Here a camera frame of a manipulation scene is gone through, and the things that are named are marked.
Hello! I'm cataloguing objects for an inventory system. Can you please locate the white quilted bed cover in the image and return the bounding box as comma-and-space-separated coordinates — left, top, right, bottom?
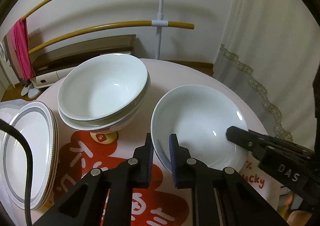
0, 99, 28, 123

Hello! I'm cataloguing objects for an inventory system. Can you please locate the right hand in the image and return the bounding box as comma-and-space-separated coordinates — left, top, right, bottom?
277, 186, 319, 225

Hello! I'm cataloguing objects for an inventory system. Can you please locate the pink hanging cloth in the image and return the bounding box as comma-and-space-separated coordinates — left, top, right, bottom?
4, 18, 35, 83

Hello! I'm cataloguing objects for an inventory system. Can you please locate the white bar stand post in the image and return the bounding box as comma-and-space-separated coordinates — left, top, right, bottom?
152, 0, 168, 60

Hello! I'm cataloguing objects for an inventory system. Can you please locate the brown low bench cabinet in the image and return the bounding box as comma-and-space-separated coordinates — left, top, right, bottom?
31, 34, 136, 89

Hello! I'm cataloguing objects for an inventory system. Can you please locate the large white bowl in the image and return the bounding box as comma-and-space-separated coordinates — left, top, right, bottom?
58, 75, 151, 134

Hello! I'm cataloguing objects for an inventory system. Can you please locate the black cable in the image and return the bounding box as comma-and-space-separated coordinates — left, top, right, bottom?
0, 118, 34, 226

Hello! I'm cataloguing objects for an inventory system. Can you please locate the lower wooden ballet bar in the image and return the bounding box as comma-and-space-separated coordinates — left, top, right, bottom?
29, 20, 195, 54

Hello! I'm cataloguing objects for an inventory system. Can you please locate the white lace curtain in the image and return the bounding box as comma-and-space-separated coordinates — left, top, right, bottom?
214, 0, 319, 149

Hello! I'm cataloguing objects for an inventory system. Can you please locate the small white bowl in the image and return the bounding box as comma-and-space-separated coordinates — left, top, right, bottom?
57, 53, 148, 121

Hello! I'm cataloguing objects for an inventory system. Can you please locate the grey rimmed white plate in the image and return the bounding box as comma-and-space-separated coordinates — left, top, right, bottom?
0, 100, 60, 211

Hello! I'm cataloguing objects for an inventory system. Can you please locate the shallow white bowl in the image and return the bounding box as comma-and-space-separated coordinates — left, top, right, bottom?
151, 85, 248, 171

